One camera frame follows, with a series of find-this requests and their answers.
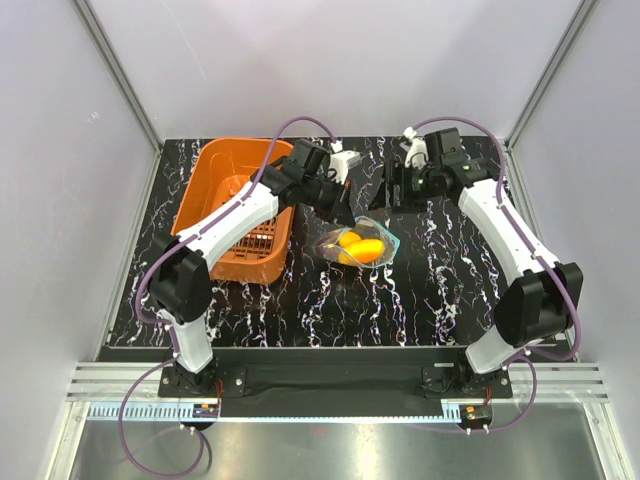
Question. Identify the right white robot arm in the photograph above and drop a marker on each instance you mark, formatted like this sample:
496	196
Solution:
538	311

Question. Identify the connector box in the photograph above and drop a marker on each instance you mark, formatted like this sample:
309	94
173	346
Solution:
206	410
476	416

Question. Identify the aluminium frame rail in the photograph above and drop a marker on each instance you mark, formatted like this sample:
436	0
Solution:
576	382

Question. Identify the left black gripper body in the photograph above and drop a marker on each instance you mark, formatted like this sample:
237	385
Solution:
325	194

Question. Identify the clear zip top bag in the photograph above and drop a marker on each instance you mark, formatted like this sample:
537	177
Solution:
327	248

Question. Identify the orange plastic basket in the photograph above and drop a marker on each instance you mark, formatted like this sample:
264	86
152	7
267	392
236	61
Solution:
213	209

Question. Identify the right connector box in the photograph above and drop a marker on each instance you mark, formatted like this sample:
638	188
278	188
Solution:
476	416

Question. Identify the yellow lemon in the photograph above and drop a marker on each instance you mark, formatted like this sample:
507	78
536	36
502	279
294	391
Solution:
348	238

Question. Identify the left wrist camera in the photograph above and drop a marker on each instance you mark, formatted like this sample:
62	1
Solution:
308	159

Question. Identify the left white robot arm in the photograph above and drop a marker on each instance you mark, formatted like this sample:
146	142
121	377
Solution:
180	285

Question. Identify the orange carrot piece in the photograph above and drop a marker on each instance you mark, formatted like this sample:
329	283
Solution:
363	252

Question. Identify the left connector box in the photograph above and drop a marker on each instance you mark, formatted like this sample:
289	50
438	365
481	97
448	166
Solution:
206	410

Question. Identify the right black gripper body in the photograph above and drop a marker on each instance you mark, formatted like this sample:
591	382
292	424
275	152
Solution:
416	185

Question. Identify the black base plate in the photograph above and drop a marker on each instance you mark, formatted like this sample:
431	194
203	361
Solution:
439	372

